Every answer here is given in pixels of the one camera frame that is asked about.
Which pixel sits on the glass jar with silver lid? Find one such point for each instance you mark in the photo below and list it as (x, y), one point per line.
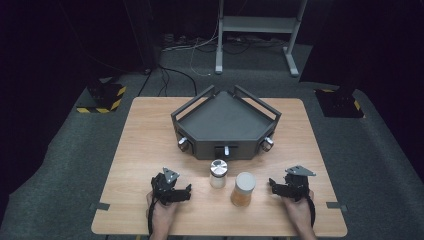
(218, 175)

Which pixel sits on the black yellow striped stand base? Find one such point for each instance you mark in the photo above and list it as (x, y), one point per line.
(340, 105)
(105, 98)

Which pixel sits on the grey tape strip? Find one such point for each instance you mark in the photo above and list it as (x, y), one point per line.
(336, 206)
(100, 206)

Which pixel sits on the person's right hand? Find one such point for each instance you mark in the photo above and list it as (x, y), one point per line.
(300, 211)

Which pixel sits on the grey metal stand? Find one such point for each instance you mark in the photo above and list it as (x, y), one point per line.
(258, 25)

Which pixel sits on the black corner shelf rack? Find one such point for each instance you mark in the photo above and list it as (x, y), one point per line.
(226, 123)

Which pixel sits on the dark power strip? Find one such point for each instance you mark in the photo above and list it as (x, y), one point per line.
(173, 40)

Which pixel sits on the person's left hand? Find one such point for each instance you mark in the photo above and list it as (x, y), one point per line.
(163, 215)

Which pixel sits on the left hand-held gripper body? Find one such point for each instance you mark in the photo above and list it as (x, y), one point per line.
(165, 188)

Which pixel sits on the amber jar with white lid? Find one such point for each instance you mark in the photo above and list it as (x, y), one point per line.
(243, 190)

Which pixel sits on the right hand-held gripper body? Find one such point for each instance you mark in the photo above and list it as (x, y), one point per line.
(295, 185)

